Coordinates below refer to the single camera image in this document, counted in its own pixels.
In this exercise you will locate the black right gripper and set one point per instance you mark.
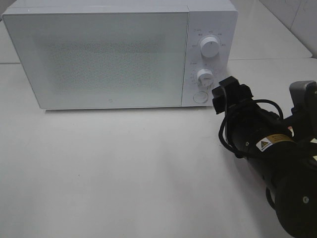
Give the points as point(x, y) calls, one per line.
point(253, 128)

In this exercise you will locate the white microwave door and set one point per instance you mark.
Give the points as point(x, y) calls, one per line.
point(94, 61)

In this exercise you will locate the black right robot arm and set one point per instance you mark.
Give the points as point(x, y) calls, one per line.
point(291, 179)

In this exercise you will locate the lower white timer knob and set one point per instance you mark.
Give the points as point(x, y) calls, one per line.
point(205, 77)

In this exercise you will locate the upper white power knob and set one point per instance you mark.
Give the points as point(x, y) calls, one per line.
point(209, 46)

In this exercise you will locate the white microwave oven body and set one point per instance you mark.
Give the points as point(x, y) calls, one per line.
point(205, 18)

